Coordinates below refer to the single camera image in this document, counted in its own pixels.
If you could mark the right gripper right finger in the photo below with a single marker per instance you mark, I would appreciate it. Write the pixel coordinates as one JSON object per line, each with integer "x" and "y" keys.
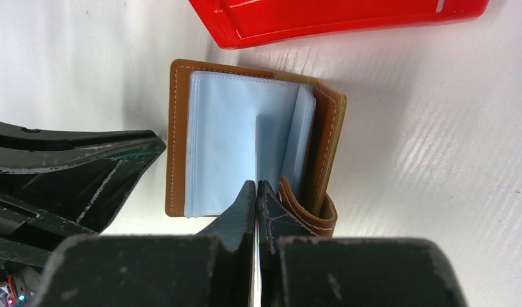
{"x": 300, "y": 268}

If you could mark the red plastic bin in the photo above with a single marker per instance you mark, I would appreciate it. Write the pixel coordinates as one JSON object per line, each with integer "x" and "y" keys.
{"x": 243, "y": 24}

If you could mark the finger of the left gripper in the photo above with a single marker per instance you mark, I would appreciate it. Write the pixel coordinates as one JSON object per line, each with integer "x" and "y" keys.
{"x": 47, "y": 196}
{"x": 21, "y": 138}

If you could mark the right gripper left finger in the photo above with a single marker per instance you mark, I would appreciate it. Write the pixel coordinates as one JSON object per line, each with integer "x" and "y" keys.
{"x": 210, "y": 268}

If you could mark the silver credit card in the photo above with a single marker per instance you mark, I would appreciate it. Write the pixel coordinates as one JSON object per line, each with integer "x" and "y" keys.
{"x": 256, "y": 281}

